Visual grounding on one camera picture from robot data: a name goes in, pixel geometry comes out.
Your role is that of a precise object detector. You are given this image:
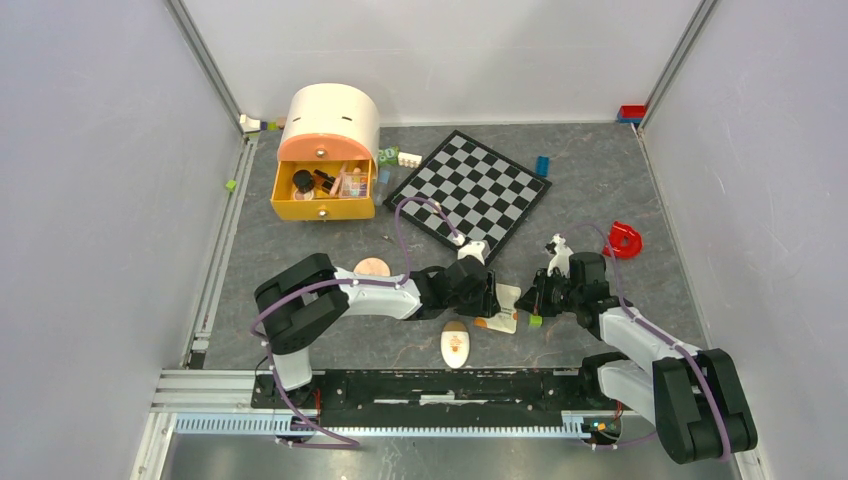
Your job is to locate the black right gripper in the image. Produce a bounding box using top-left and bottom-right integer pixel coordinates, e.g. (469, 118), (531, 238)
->
(512, 268), (581, 317)

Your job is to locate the white orange sachet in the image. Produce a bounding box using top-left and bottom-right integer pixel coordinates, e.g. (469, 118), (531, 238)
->
(473, 283), (521, 334)

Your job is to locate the round pink compact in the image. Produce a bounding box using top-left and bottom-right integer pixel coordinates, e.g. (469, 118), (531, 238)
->
(354, 257), (391, 277)

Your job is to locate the colourful eyeshadow palette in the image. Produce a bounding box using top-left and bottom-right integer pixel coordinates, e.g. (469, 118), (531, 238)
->
(338, 172), (370, 199)

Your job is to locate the small round pink jar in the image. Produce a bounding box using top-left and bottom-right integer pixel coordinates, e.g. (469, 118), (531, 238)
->
(292, 191), (315, 201)

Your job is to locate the black round cap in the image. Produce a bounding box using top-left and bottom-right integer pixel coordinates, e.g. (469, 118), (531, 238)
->
(292, 169), (315, 193)

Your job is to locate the yellow drawer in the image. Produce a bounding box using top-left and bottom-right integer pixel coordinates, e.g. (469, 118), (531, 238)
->
(270, 160), (378, 221)

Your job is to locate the pink lip pencil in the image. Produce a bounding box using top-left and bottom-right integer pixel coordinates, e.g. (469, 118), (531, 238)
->
(330, 161), (349, 198)

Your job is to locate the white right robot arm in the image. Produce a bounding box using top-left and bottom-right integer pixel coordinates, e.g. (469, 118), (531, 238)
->
(516, 252), (759, 464)

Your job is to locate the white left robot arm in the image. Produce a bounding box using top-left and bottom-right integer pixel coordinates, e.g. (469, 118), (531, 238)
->
(252, 253), (499, 408)

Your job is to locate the red letter D toy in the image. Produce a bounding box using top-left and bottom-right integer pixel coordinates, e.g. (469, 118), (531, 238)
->
(602, 221), (643, 259)

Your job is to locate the black grey chessboard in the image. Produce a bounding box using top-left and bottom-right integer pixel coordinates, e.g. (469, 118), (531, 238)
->
(384, 130), (552, 265)

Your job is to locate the blue lego brick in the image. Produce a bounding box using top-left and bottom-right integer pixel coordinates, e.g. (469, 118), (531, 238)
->
(535, 156), (550, 178)

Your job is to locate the white lego brick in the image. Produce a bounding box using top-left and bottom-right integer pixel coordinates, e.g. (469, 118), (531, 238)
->
(397, 152), (423, 169)

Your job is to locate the green toy block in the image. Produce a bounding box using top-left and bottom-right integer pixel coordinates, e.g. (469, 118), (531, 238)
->
(377, 146), (399, 167)

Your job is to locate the red blue bricks corner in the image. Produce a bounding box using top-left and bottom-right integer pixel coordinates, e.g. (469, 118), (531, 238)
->
(616, 104), (647, 125)

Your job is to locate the white round drawer organizer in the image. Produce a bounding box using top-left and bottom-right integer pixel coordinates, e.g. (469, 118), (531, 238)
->
(281, 83), (380, 162)

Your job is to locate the black mounting rail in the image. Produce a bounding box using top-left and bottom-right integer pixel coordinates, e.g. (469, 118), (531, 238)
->
(288, 368), (629, 428)

